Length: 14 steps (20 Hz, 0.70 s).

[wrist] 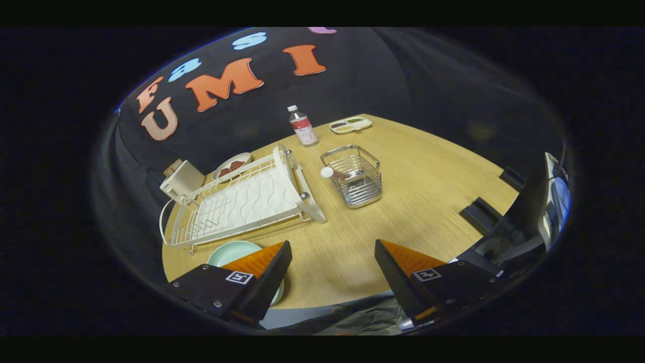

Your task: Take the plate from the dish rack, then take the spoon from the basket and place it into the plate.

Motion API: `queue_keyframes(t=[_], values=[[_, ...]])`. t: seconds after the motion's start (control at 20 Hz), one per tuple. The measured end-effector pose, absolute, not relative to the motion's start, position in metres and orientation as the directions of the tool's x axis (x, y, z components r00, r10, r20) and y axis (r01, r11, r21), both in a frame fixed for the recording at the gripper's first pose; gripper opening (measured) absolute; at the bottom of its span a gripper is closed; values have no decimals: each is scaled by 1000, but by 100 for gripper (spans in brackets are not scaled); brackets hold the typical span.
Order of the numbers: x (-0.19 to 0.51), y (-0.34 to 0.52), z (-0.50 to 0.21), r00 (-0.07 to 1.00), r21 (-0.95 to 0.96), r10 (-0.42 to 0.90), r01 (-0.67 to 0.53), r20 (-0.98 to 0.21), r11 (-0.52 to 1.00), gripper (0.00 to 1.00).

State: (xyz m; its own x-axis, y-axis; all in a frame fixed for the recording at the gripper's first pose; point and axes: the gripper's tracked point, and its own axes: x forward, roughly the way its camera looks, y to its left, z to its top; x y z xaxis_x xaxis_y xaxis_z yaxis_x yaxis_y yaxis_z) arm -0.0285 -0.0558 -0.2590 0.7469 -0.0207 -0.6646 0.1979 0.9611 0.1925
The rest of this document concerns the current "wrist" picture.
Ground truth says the white toaster cable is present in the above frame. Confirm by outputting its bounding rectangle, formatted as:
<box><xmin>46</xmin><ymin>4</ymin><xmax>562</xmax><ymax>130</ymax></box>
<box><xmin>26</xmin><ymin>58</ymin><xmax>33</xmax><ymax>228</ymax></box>
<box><xmin>159</xmin><ymin>201</ymin><xmax>176</xmax><ymax>245</ymax></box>

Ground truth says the white compartment tray with beans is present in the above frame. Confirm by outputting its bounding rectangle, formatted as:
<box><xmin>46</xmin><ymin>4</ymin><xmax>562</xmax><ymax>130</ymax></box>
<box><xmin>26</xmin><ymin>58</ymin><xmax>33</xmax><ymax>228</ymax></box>
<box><xmin>329</xmin><ymin>116</ymin><xmax>373</xmax><ymax>135</ymax></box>

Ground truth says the light green plate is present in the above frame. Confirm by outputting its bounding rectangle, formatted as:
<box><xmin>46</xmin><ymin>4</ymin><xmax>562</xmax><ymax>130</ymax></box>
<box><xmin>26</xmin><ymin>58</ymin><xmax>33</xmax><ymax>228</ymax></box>
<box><xmin>207</xmin><ymin>240</ymin><xmax>285</xmax><ymax>307</ymax></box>

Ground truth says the white dish rack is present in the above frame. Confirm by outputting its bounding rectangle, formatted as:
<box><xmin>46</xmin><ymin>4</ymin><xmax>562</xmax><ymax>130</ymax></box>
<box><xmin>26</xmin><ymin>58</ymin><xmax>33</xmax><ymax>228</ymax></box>
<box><xmin>169</xmin><ymin>145</ymin><xmax>327</xmax><ymax>254</ymax></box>

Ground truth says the person's grey clothing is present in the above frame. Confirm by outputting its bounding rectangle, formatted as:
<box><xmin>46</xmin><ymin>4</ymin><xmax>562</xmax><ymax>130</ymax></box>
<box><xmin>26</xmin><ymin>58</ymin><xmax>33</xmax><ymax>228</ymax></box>
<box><xmin>282</xmin><ymin>297</ymin><xmax>406</xmax><ymax>336</ymax></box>

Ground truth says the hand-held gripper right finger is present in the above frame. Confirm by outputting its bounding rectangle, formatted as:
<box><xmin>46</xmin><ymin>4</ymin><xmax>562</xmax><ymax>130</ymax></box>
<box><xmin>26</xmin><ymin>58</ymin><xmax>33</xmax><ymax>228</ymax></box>
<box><xmin>374</xmin><ymin>239</ymin><xmax>504</xmax><ymax>327</ymax></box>

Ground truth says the white round dish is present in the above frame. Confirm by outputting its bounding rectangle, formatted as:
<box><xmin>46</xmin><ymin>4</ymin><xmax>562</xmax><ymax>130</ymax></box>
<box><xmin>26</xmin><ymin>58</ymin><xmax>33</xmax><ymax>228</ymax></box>
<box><xmin>212</xmin><ymin>152</ymin><xmax>252</xmax><ymax>180</ymax></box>

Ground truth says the black table clamp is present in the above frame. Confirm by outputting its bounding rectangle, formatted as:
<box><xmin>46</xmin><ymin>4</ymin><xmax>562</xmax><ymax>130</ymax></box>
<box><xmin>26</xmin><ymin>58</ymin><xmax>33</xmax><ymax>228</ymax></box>
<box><xmin>460</xmin><ymin>197</ymin><xmax>504</xmax><ymax>235</ymax></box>
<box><xmin>500</xmin><ymin>166</ymin><xmax>527</xmax><ymax>192</ymax></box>

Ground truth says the metal wire basket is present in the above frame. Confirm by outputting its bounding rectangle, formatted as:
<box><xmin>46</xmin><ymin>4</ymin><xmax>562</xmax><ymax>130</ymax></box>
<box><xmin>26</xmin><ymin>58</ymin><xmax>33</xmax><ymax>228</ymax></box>
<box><xmin>320</xmin><ymin>145</ymin><xmax>382</xmax><ymax>209</ymax></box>

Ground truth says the white toaster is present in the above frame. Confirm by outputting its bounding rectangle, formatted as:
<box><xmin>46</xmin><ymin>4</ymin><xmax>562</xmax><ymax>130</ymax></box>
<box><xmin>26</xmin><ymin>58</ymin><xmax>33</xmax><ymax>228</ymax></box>
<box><xmin>160</xmin><ymin>160</ymin><xmax>206</xmax><ymax>203</ymax></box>

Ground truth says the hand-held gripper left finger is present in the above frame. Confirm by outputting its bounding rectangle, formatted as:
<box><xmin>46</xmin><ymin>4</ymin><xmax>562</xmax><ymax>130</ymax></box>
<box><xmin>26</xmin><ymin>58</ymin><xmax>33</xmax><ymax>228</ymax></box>
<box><xmin>169</xmin><ymin>240</ymin><xmax>293</xmax><ymax>326</ymax></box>

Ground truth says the black backdrop cloth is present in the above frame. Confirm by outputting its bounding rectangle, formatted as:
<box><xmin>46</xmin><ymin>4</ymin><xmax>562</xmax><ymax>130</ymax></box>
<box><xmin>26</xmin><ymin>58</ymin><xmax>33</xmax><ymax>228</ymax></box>
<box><xmin>93</xmin><ymin>27</ymin><xmax>565</xmax><ymax>283</ymax></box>

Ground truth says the clear bottle with red label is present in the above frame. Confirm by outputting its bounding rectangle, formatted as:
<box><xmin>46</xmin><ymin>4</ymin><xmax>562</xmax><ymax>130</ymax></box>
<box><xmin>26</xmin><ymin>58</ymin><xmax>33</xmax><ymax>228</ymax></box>
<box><xmin>287</xmin><ymin>105</ymin><xmax>319</xmax><ymax>147</ymax></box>

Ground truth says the computer monitor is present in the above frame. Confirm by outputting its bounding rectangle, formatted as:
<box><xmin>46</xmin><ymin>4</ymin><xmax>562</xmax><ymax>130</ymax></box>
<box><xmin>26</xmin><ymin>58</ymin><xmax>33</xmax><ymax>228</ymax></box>
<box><xmin>537</xmin><ymin>151</ymin><xmax>572</xmax><ymax>250</ymax></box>

